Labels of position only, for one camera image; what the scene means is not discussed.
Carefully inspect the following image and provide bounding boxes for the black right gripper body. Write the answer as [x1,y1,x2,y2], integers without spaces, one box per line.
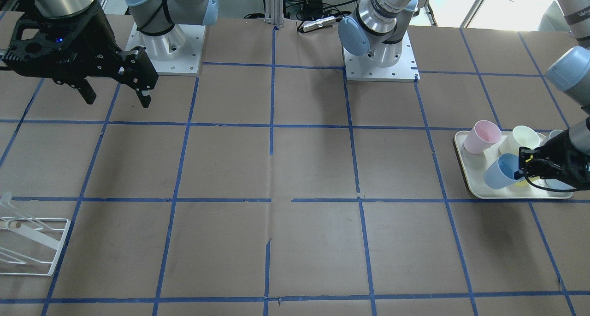
[1,0,125,85]

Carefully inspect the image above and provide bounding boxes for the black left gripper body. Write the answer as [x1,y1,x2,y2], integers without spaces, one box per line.
[539,134,590,191]

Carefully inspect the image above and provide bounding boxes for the light blue transferred cup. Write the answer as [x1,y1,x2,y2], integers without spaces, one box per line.
[484,153,525,190]

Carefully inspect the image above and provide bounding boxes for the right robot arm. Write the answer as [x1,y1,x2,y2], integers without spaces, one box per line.
[1,0,218,108]

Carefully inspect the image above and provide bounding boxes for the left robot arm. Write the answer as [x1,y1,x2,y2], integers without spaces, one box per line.
[338,0,590,193]

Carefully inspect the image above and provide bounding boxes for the pale green plastic cup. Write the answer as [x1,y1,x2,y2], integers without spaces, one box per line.
[499,125,540,156]

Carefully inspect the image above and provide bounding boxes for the yellow plastic cup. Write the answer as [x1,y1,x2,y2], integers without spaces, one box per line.
[512,177,539,187]

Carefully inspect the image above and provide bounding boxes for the light blue cup on tray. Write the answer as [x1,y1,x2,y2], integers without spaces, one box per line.
[544,179,575,192]

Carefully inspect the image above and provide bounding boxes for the grey plastic cup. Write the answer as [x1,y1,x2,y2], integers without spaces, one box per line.
[540,129,563,146]

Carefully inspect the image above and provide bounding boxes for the pink plastic cup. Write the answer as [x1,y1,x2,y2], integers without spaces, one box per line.
[463,120,502,155]

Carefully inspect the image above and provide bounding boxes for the cream rectangular tray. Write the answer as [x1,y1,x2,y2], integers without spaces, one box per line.
[454,131,573,200]

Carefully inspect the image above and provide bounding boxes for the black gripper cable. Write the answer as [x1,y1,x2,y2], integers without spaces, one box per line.
[523,157,577,193]

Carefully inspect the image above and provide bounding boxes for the white wire cup rack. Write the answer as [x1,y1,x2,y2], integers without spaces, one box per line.
[0,192,71,276]

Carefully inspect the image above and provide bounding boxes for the aluminium frame post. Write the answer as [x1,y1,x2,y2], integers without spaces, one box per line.
[264,0,284,30]

